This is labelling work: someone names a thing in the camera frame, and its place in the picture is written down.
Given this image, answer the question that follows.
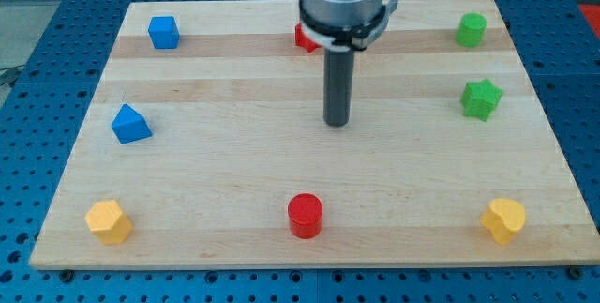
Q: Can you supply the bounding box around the red star block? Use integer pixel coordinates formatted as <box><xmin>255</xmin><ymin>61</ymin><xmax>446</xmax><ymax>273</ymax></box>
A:
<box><xmin>294</xmin><ymin>23</ymin><xmax>321</xmax><ymax>53</ymax></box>

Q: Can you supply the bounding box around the green star block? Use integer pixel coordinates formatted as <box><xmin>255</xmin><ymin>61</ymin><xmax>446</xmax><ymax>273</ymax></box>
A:
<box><xmin>460</xmin><ymin>79</ymin><xmax>504</xmax><ymax>122</ymax></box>

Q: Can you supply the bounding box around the red cylinder block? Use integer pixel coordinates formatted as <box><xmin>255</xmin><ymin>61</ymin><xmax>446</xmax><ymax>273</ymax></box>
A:
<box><xmin>287</xmin><ymin>193</ymin><xmax>323</xmax><ymax>239</ymax></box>

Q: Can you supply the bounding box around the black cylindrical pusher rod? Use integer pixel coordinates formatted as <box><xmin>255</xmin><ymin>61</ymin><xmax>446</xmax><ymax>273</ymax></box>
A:
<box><xmin>323</xmin><ymin>50</ymin><xmax>354</xmax><ymax>127</ymax></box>

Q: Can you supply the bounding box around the wooden board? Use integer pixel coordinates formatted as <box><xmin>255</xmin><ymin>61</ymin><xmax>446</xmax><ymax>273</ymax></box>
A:
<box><xmin>30</xmin><ymin>0</ymin><xmax>599</xmax><ymax>270</ymax></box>

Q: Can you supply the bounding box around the blue triangle block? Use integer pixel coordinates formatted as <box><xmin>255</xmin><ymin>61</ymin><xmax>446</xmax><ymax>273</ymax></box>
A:
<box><xmin>111</xmin><ymin>104</ymin><xmax>153</xmax><ymax>144</ymax></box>

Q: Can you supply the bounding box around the blue cube block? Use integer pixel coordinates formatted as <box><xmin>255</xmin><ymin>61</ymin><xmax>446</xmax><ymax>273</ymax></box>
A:
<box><xmin>148</xmin><ymin>16</ymin><xmax>180</xmax><ymax>50</ymax></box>

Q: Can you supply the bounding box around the green cylinder block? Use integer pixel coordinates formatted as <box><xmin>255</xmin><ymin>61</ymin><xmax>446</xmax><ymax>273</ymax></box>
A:
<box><xmin>456</xmin><ymin>12</ymin><xmax>488</xmax><ymax>48</ymax></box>

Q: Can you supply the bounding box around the yellow hexagon block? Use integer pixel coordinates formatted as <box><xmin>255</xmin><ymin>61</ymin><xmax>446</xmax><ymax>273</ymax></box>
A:
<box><xmin>85</xmin><ymin>199</ymin><xmax>134</xmax><ymax>245</ymax></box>

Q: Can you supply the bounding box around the yellow heart block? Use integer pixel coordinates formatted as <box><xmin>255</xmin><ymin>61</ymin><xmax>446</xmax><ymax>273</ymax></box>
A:
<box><xmin>480</xmin><ymin>198</ymin><xmax>527</xmax><ymax>245</ymax></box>

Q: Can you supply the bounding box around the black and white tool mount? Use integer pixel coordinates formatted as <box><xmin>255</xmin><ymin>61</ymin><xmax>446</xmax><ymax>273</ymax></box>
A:
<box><xmin>299</xmin><ymin>0</ymin><xmax>398</xmax><ymax>53</ymax></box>

